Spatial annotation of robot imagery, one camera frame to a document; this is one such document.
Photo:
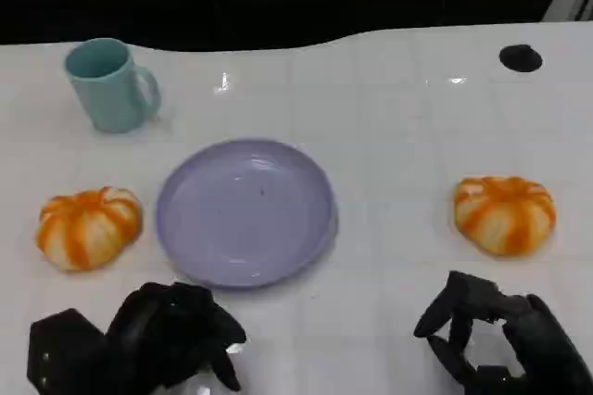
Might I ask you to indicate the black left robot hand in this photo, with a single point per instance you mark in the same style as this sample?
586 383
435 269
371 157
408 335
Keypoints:
171 325

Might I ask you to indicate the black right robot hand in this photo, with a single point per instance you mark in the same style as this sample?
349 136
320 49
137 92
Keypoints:
519 344

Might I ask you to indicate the orange white toy bread roll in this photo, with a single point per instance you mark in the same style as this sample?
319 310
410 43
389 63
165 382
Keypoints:
88 228
505 216

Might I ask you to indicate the lilac plate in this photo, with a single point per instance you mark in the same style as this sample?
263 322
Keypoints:
245 214

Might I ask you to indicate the pale green mug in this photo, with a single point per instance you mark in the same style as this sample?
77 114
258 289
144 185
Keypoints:
109 89

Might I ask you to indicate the black round table grommet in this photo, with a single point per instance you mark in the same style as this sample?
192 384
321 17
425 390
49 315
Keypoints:
521 58

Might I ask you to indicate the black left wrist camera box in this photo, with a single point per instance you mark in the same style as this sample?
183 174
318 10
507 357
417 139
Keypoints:
65 348

